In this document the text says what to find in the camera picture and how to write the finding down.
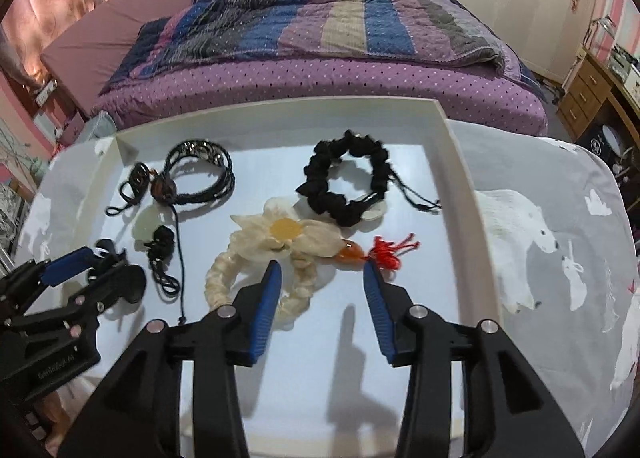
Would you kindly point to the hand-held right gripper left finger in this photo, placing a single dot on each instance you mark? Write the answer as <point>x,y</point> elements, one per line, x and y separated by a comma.
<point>265,308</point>

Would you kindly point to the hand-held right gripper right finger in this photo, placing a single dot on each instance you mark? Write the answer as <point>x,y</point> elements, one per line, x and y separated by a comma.
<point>380,313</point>

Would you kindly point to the black box with white circle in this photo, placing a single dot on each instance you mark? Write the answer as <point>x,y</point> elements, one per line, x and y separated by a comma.
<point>602,145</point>

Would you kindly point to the wooden desk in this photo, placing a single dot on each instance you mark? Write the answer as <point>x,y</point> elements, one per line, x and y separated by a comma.
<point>585,87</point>

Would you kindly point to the cream wardrobe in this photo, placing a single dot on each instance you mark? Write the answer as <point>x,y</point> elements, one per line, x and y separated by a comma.
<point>500,2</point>

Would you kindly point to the black scrunchie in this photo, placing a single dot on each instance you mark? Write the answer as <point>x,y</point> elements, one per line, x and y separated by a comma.
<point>320,172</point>

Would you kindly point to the striped quilt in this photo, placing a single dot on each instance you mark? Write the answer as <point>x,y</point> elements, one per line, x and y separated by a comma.
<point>350,22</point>

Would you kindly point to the cream flower scrunchie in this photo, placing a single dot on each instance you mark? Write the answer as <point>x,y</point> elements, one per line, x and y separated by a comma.
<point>320,238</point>

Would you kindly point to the desk lamp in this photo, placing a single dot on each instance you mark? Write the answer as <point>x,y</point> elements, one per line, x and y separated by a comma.
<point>602,25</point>

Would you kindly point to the pink mattress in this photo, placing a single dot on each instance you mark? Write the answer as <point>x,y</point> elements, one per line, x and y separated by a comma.
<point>125,12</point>

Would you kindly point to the grey storage bag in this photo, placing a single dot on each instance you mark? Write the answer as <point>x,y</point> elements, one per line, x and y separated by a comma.
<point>102,123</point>

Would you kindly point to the white power strip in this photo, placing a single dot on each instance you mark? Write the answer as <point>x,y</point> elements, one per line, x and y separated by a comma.
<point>45,92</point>

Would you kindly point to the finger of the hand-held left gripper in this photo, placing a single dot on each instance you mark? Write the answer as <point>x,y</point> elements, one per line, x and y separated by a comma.
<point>102,295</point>
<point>65,265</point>

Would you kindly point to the person's left forearm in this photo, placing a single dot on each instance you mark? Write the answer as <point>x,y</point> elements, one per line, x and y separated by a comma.
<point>65,408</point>

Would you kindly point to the black round accessory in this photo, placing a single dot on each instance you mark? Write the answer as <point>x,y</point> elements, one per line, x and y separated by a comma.
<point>134,283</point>

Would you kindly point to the white tray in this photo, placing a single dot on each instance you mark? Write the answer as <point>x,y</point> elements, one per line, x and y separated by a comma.
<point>300,388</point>

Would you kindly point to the bed with purple dotted sheet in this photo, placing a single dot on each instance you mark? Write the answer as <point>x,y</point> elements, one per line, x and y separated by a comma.
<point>300,82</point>

